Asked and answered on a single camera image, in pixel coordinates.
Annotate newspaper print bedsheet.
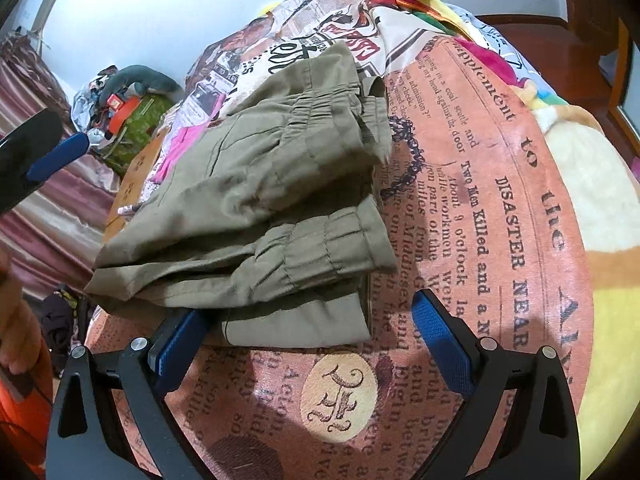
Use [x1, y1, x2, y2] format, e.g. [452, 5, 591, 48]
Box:
[85, 0, 596, 480]

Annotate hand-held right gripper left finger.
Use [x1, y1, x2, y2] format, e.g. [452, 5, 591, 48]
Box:
[46, 309, 221, 480]

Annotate striped red curtain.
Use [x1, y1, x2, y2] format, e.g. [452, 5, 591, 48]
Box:
[0, 30, 123, 303]

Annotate grey plush toy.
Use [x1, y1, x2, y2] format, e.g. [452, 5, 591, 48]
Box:
[107, 64, 184, 99]

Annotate yellow wooden board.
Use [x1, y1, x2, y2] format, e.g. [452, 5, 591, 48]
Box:
[104, 134, 167, 233]

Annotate colourful plush blanket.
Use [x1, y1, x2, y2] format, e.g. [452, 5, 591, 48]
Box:
[395, 0, 640, 467]

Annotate dark clothes heap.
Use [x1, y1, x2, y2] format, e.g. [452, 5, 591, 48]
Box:
[40, 285, 92, 363]

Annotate green patterned bag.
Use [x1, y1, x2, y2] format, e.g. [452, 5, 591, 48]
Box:
[102, 92, 177, 177]

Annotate khaki pants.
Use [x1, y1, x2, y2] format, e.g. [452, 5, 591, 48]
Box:
[84, 40, 399, 348]

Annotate pile of mixed clothes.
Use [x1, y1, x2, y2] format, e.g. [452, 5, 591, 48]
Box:
[72, 72, 118, 136]

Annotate orange box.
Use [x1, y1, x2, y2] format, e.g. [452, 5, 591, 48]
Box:
[107, 95, 144, 132]

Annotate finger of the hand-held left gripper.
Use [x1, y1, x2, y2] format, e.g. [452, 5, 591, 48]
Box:
[0, 109, 65, 163]
[0, 132, 91, 217]

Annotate person's orange clothing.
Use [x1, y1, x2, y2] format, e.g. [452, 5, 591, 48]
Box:
[0, 372, 55, 480]

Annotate pink cloth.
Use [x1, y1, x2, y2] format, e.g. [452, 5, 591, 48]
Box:
[149, 124, 202, 186]

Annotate person's left forearm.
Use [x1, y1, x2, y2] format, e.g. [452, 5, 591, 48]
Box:
[0, 252, 50, 377]

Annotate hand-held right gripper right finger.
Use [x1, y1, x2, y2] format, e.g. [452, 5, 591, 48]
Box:
[411, 288, 581, 480]

